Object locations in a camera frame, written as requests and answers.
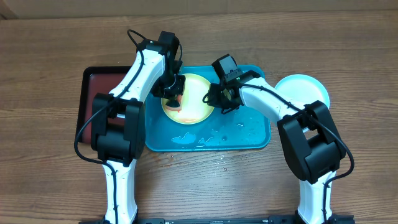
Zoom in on yellow plate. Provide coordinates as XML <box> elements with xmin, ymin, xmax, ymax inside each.
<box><xmin>161</xmin><ymin>73</ymin><xmax>214</xmax><ymax>124</ymax></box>

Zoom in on light blue plate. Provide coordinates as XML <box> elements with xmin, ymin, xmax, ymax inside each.
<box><xmin>275</xmin><ymin>74</ymin><xmax>330</xmax><ymax>108</ymax></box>

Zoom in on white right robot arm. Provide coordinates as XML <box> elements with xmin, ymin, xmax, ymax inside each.
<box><xmin>202</xmin><ymin>54</ymin><xmax>347</xmax><ymax>223</ymax></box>

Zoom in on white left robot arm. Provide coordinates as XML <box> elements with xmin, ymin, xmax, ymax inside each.
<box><xmin>88</xmin><ymin>31</ymin><xmax>185</xmax><ymax>223</ymax></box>

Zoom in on teal plastic tray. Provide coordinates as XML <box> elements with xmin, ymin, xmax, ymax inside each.
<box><xmin>146</xmin><ymin>95</ymin><xmax>271</xmax><ymax>152</ymax></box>

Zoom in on black tray with reddish water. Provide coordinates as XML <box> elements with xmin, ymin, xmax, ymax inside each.
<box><xmin>76</xmin><ymin>66</ymin><xmax>130</xmax><ymax>134</ymax></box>

